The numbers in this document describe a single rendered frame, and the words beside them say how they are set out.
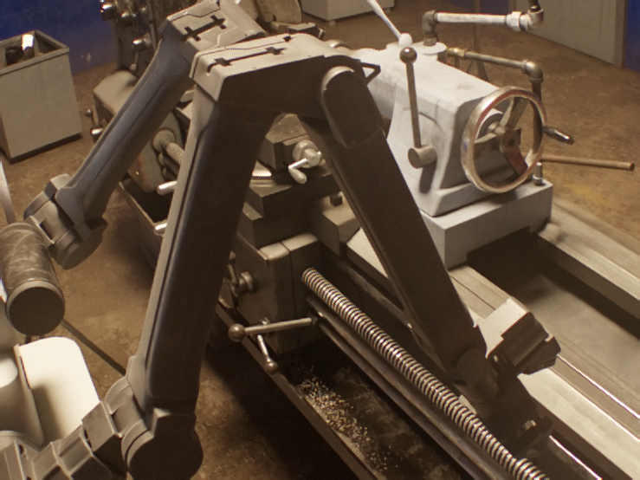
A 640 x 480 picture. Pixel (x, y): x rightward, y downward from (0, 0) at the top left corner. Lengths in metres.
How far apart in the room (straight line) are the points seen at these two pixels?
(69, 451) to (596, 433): 0.85
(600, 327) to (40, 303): 1.20
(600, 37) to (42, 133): 3.51
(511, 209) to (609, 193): 2.08
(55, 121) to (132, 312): 1.76
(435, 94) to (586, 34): 3.92
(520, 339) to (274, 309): 1.01
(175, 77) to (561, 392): 0.81
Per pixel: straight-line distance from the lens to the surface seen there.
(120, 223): 3.77
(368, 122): 0.69
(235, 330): 1.84
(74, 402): 1.03
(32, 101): 4.56
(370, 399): 2.03
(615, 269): 1.71
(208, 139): 0.67
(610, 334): 1.73
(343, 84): 0.67
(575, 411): 1.38
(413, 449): 1.90
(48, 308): 0.90
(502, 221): 1.74
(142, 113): 1.05
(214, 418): 2.62
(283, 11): 2.49
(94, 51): 6.02
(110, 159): 1.10
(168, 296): 0.72
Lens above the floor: 1.78
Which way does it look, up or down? 31 degrees down
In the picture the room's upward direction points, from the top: 6 degrees counter-clockwise
